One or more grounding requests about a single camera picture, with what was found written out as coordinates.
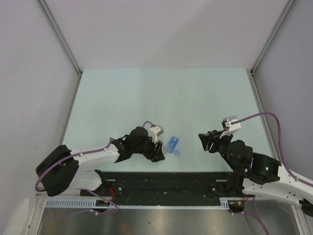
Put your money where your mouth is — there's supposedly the blue plastic pill organizer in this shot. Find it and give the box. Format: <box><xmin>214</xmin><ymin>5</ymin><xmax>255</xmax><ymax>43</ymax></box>
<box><xmin>167</xmin><ymin>137</ymin><xmax>181</xmax><ymax>157</ymax></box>

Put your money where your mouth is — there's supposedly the white slotted cable duct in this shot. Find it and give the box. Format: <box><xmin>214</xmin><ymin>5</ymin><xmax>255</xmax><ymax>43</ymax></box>
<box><xmin>44</xmin><ymin>198</ymin><xmax>246</xmax><ymax>210</ymax></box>

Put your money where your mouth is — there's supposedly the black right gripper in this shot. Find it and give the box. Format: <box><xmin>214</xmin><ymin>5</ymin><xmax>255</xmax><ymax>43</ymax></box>
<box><xmin>198</xmin><ymin>129</ymin><xmax>240</xmax><ymax>173</ymax></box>

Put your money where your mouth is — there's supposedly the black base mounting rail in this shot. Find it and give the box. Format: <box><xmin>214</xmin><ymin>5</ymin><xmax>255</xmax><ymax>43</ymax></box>
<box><xmin>94</xmin><ymin>171</ymin><xmax>252</xmax><ymax>206</ymax></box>

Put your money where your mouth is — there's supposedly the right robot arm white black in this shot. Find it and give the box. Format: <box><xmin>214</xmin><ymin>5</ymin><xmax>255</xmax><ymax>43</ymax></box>
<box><xmin>198</xmin><ymin>130</ymin><xmax>313</xmax><ymax>216</ymax></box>

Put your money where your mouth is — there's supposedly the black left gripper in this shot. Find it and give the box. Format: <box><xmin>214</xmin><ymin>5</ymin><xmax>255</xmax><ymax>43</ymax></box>
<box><xmin>132</xmin><ymin>133</ymin><xmax>164</xmax><ymax>162</ymax></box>

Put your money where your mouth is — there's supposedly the clear glass pill bottle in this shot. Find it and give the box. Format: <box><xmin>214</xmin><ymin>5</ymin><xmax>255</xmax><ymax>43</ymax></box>
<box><xmin>162</xmin><ymin>145</ymin><xmax>172</xmax><ymax>154</ymax></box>

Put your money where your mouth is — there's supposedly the grey aluminium corner profile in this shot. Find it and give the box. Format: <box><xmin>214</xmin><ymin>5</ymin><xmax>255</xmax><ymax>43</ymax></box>
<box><xmin>249</xmin><ymin>0</ymin><xmax>298</xmax><ymax>75</ymax></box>

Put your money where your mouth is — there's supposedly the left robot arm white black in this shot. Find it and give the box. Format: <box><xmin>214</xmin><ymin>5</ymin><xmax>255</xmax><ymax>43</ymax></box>
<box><xmin>35</xmin><ymin>124</ymin><xmax>165</xmax><ymax>197</ymax></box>

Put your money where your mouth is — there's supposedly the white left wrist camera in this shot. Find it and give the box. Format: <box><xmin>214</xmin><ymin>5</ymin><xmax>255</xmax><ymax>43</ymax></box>
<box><xmin>148</xmin><ymin>125</ymin><xmax>164</xmax><ymax>143</ymax></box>

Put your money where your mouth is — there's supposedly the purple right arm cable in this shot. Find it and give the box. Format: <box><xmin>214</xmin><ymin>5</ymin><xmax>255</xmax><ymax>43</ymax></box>
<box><xmin>234</xmin><ymin>112</ymin><xmax>313</xmax><ymax>235</ymax></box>

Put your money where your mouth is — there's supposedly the left aluminium frame profile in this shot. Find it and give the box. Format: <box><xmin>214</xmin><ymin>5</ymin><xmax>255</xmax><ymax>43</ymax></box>
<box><xmin>36</xmin><ymin>0</ymin><xmax>83</xmax><ymax>76</ymax></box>

